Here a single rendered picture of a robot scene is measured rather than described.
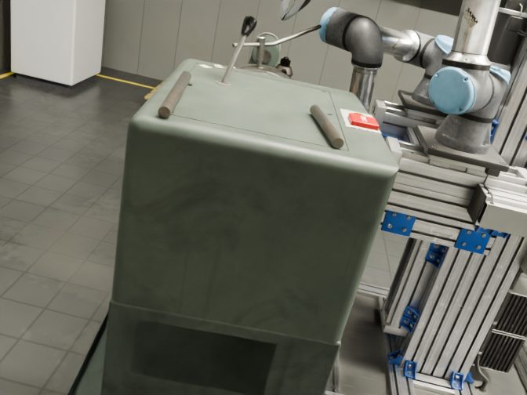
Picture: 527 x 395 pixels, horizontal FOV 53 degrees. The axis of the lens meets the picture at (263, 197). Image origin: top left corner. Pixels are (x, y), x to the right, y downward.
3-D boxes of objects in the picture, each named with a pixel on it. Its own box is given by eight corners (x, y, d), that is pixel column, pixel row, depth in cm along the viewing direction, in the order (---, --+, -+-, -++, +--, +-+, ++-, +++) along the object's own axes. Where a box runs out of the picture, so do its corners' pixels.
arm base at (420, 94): (447, 102, 202) (456, 77, 198) (456, 112, 188) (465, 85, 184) (408, 92, 203) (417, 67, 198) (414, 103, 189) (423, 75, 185)
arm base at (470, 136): (479, 142, 157) (492, 110, 153) (493, 158, 144) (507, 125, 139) (430, 130, 158) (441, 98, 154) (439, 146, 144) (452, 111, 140)
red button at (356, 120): (376, 135, 111) (379, 125, 110) (349, 128, 110) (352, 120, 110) (372, 126, 116) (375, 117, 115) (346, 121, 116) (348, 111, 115)
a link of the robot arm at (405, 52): (435, 72, 199) (339, 51, 163) (405, 61, 209) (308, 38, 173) (448, 41, 194) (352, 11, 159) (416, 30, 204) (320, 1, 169)
